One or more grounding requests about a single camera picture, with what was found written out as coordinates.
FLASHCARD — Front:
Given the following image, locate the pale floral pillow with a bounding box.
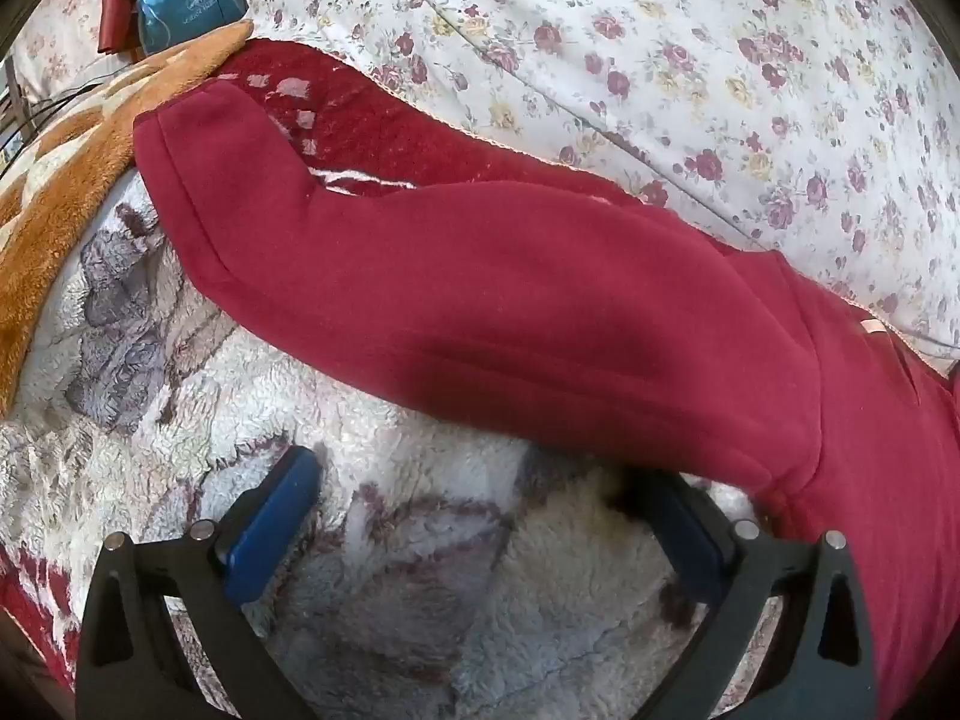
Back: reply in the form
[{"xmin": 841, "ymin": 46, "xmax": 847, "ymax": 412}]
[{"xmin": 15, "ymin": 0, "xmax": 143, "ymax": 98}]

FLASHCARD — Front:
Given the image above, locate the blue bag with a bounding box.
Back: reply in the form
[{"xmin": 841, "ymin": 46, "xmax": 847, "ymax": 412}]
[{"xmin": 135, "ymin": 0, "xmax": 248, "ymax": 57}]

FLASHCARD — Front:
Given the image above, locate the red and white fleece blanket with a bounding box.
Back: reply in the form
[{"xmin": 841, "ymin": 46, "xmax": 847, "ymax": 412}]
[{"xmin": 0, "ymin": 37, "xmax": 960, "ymax": 720}]

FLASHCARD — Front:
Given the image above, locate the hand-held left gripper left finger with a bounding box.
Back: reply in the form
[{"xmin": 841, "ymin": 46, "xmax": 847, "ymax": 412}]
[{"xmin": 75, "ymin": 445, "xmax": 325, "ymax": 720}]

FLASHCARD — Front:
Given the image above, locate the orange plush blanket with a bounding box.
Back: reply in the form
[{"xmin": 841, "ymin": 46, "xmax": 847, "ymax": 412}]
[{"xmin": 0, "ymin": 19, "xmax": 256, "ymax": 417}]

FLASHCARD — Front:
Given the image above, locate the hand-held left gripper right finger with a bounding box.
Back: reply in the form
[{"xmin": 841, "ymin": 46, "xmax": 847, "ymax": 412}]
[{"xmin": 634, "ymin": 469, "xmax": 878, "ymax": 720}]

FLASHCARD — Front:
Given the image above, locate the white floral quilt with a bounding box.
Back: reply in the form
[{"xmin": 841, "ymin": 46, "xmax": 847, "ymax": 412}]
[{"xmin": 244, "ymin": 0, "xmax": 960, "ymax": 361}]

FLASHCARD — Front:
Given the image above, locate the red fleece sweater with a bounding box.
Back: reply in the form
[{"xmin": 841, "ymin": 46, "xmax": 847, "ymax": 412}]
[{"xmin": 133, "ymin": 79, "xmax": 960, "ymax": 720}]

